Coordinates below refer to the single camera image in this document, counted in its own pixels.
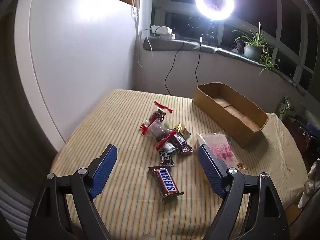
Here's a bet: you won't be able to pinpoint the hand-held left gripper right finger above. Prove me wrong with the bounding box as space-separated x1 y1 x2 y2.
197 144 290 240

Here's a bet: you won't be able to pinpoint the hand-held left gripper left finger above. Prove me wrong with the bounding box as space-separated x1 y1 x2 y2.
26 144 118 240

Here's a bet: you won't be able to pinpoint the clear pink snack packet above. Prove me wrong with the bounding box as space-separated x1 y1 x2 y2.
197 132 240 167

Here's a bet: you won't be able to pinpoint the small brown chocolate bar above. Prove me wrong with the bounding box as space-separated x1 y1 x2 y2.
172 130 194 155

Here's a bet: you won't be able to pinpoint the cardboard box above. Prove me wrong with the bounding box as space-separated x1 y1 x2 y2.
192 82 269 148

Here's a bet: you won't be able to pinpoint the yellow snack packet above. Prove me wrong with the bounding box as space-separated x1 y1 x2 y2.
174 123 190 138

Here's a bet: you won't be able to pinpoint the large brown chocolate bar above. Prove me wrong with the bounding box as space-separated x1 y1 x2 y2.
148 166 184 202

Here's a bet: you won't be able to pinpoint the clear red-edged candy packet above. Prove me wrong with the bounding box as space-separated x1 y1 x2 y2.
140 120 177 152
150 101 174 124

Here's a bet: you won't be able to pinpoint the teal wrapped candy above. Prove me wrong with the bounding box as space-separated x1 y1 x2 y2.
164 142 178 154

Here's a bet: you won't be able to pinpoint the small black snack packet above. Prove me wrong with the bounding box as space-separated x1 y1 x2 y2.
159 149 176 168

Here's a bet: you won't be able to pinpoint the striped yellow tablecloth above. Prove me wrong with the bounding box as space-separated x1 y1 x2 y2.
51 89 309 240

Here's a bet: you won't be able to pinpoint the green printed box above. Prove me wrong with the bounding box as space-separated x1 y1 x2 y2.
276 96 293 120

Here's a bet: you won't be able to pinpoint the white plastic bag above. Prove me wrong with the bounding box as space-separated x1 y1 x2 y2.
297 159 320 208

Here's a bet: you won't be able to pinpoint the potted spider plant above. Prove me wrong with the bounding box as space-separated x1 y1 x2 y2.
232 22 279 80

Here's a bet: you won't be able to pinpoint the small figurine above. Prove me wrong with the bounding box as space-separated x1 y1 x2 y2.
231 39 244 54

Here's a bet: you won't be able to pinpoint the white power adapter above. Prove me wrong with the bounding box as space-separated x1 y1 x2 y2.
151 25 175 40

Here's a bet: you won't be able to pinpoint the black cable with controller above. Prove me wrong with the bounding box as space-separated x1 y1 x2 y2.
195 34 213 86

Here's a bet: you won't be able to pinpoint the window with grey frame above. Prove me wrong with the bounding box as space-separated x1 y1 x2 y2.
152 0 320 90

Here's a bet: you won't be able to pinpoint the ring light on stand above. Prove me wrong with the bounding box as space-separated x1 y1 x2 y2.
195 0 235 47

